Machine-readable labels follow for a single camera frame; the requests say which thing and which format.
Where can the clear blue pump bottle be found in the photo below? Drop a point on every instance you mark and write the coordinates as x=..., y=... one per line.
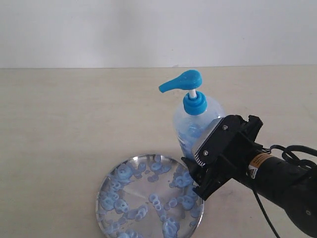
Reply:
x=195, y=112

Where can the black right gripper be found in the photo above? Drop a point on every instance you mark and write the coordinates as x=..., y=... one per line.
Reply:
x=230, y=164

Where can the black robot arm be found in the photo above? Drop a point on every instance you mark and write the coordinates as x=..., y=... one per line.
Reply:
x=288, y=182

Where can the round metal plate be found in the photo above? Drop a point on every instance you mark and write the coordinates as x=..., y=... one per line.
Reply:
x=148, y=196

